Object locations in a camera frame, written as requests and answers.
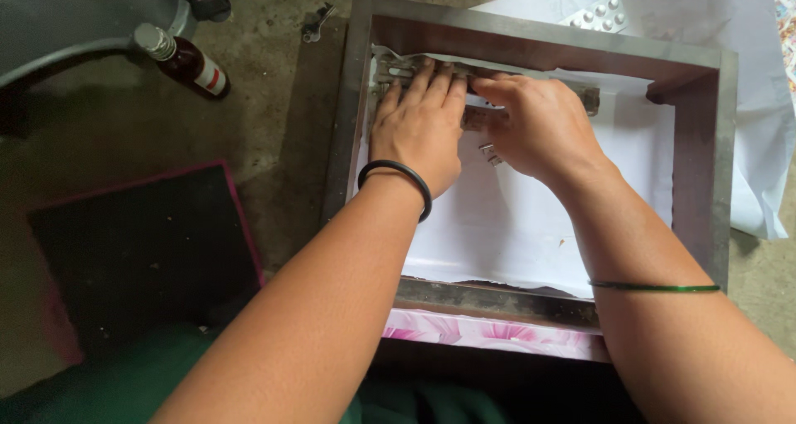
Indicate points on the person's left hand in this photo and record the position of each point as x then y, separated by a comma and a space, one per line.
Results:
420, 138

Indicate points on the person's right hand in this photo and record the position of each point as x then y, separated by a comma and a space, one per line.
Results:
547, 132

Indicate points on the person's right fingers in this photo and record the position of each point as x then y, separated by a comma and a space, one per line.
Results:
497, 88

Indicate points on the small silver metal piece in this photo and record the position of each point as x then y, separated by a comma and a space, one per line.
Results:
491, 153

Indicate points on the black bangle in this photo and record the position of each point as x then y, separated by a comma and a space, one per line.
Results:
423, 184

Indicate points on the silver pill blister pack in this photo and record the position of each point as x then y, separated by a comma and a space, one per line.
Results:
597, 15

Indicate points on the white paper drawer liner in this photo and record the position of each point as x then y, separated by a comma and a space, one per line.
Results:
497, 225

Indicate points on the small metal key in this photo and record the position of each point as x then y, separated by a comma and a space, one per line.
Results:
314, 26

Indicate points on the brown wooden drawer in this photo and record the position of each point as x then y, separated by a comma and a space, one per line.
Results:
703, 163

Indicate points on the pink floral drawer front panel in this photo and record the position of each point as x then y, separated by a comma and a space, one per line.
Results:
497, 334

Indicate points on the thin green bangle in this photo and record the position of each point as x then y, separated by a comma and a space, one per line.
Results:
653, 288

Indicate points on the large white paper sheet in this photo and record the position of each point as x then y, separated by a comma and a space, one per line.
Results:
758, 132

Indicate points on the colourful printed cloth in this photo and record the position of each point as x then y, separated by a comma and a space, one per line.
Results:
787, 26

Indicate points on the brown glass medicine bottle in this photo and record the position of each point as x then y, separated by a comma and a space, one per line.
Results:
190, 66

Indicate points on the black mat with pink border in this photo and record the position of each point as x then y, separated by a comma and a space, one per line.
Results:
143, 256

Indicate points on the grey plastic tub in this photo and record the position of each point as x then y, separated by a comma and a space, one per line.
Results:
74, 20

